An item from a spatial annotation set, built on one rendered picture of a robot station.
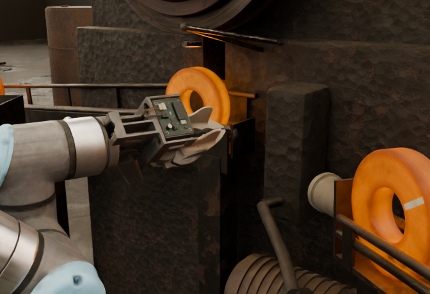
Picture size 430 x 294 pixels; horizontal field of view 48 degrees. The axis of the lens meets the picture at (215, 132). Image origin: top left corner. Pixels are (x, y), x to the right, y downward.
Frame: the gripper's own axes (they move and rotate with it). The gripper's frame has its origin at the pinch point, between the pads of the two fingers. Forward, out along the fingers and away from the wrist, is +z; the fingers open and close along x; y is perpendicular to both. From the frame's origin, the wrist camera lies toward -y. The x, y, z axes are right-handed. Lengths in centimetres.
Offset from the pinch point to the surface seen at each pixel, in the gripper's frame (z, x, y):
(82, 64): 6, 47, -50
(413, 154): 4.8, -17.0, 25.5
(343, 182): 5.2, -15.7, 14.3
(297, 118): 13.9, -1.5, 4.1
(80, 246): 19, 16, -132
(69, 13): 86, 201, -216
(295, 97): 13.7, 1.5, 5.9
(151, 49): 12.4, 34.4, -26.0
